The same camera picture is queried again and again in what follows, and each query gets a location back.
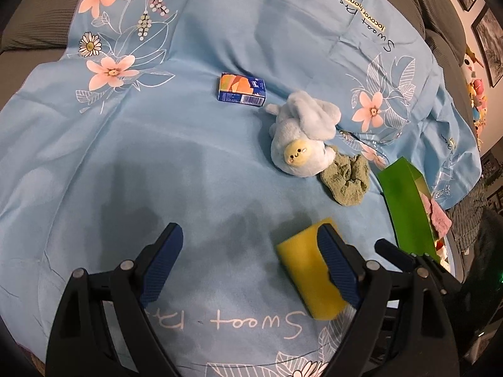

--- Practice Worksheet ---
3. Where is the blue floral bedsheet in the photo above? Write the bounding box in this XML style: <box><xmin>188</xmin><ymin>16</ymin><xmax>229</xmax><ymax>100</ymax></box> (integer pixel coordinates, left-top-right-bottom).
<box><xmin>0</xmin><ymin>0</ymin><xmax>482</xmax><ymax>377</ymax></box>

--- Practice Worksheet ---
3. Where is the blue orange carton box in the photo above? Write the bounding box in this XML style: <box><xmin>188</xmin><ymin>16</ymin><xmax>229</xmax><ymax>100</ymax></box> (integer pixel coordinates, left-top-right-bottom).
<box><xmin>217</xmin><ymin>72</ymin><xmax>266</xmax><ymax>107</ymax></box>

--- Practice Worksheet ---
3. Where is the green cardboard box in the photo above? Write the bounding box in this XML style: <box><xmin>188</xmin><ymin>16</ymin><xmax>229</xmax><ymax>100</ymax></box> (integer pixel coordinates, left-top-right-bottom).
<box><xmin>378</xmin><ymin>157</ymin><xmax>443</xmax><ymax>262</ymax></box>

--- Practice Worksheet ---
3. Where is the pink cloth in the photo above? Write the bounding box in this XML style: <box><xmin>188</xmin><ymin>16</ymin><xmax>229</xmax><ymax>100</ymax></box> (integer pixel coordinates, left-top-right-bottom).
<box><xmin>420</xmin><ymin>194</ymin><xmax>452</xmax><ymax>240</ymax></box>

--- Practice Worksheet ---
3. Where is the yellow sponge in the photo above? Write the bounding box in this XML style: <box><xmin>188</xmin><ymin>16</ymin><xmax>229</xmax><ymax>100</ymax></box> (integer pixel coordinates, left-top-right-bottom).
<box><xmin>276</xmin><ymin>217</ymin><xmax>350</xmax><ymax>320</ymax></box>

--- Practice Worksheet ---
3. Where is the grey knit blanket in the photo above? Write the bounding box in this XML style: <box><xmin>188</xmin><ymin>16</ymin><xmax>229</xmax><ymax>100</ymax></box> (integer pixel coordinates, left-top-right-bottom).
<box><xmin>444</xmin><ymin>181</ymin><xmax>503</xmax><ymax>256</ymax></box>

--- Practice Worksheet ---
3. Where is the light blue plush toy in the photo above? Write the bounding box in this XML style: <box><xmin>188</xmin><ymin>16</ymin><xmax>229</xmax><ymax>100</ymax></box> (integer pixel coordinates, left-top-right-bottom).
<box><xmin>264</xmin><ymin>90</ymin><xmax>342</xmax><ymax>175</ymax></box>

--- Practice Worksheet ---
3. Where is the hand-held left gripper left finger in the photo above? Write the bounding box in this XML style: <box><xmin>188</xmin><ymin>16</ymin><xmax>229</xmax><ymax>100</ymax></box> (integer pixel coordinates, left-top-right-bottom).
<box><xmin>45</xmin><ymin>222</ymin><xmax>184</xmax><ymax>377</ymax></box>

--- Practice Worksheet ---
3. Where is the pile of colourful plush toys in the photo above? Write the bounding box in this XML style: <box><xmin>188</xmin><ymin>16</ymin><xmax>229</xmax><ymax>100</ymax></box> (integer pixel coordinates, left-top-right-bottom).
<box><xmin>464</xmin><ymin>45</ymin><xmax>490</xmax><ymax>142</ymax></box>

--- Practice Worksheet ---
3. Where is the green towel cloth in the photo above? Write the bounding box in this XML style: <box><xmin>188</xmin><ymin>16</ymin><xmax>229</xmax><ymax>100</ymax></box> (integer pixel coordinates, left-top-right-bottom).
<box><xmin>319</xmin><ymin>153</ymin><xmax>371</xmax><ymax>207</ymax></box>

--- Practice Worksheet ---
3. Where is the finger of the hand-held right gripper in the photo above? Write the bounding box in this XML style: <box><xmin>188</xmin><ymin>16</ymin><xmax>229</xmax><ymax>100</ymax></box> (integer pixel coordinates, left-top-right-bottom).
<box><xmin>374</xmin><ymin>238</ymin><xmax>419</xmax><ymax>271</ymax></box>

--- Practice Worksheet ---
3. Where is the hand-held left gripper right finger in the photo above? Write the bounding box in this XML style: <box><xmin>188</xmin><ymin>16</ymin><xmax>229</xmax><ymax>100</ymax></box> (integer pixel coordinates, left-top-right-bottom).
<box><xmin>317</xmin><ymin>222</ymin><xmax>470</xmax><ymax>377</ymax></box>

